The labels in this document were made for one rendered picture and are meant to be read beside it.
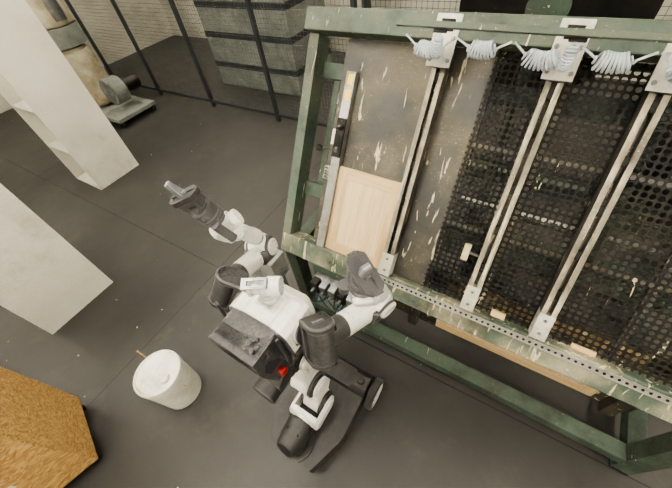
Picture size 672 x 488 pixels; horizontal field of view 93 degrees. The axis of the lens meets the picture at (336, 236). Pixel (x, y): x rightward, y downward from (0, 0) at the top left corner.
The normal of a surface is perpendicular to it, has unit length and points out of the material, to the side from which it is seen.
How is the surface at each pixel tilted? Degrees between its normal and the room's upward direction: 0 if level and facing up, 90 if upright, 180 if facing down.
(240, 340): 0
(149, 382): 0
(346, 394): 0
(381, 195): 58
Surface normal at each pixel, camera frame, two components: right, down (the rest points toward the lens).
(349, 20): -0.50, 0.22
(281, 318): -0.11, -0.66
